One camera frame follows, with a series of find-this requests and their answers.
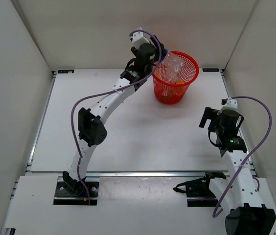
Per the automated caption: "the clear bottle blue label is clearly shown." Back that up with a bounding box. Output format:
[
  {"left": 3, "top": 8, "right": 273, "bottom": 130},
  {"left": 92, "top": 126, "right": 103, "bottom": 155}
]
[{"left": 161, "top": 51, "right": 184, "bottom": 84}]

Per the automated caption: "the large clear plastic bottle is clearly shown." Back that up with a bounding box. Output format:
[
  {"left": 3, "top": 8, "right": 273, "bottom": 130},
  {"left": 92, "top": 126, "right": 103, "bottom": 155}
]
[{"left": 163, "top": 66, "right": 182, "bottom": 84}]

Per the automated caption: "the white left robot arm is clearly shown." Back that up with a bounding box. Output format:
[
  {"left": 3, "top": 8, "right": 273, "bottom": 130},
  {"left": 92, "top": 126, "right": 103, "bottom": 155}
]
[{"left": 63, "top": 43, "right": 167, "bottom": 197}]

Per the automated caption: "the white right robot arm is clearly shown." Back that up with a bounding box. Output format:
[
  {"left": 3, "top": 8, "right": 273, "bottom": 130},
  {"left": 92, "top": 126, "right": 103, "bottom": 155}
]
[{"left": 199, "top": 107, "right": 276, "bottom": 235}]

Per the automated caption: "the red mesh plastic bin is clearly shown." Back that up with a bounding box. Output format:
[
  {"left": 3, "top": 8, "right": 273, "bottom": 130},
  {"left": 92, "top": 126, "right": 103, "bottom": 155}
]
[{"left": 152, "top": 51, "right": 199, "bottom": 105}]

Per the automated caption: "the black label sticker, right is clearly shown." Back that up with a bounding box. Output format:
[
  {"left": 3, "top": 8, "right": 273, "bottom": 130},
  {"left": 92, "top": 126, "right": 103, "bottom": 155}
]
[{"left": 202, "top": 68, "right": 219, "bottom": 72}]

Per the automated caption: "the black label sticker, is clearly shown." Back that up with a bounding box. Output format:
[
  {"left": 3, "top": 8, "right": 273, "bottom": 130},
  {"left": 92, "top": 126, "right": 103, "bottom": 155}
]
[
  {"left": 202, "top": 68, "right": 219, "bottom": 72},
  {"left": 57, "top": 70, "right": 74, "bottom": 74}
]

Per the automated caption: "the black label sticker, left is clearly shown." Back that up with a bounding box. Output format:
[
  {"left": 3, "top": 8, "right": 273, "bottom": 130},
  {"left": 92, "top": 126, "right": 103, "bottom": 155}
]
[{"left": 57, "top": 70, "right": 74, "bottom": 74}]

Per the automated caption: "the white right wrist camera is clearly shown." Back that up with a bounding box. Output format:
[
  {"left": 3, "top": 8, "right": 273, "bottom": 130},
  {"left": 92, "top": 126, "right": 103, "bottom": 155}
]
[{"left": 219, "top": 97, "right": 238, "bottom": 114}]

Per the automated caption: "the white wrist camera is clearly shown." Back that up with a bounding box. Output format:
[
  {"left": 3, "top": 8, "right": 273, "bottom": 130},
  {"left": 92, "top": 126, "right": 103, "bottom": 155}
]
[
  {"left": 219, "top": 97, "right": 238, "bottom": 114},
  {"left": 129, "top": 27, "right": 150, "bottom": 50}
]

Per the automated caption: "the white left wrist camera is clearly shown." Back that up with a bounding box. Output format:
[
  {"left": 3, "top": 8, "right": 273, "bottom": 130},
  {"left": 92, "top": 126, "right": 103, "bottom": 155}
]
[{"left": 129, "top": 27, "right": 150, "bottom": 50}]

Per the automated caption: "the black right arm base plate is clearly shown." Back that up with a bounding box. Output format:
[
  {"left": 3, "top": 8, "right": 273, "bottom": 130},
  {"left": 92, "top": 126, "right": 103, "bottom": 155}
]
[{"left": 173, "top": 171, "right": 227, "bottom": 208}]

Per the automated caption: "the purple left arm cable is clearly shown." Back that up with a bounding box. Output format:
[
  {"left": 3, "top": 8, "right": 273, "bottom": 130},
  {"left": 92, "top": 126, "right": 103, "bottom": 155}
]
[{"left": 70, "top": 30, "right": 163, "bottom": 205}]

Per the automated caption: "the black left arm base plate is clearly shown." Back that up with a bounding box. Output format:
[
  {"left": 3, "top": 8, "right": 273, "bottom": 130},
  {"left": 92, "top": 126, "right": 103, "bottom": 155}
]
[{"left": 53, "top": 177, "right": 99, "bottom": 206}]

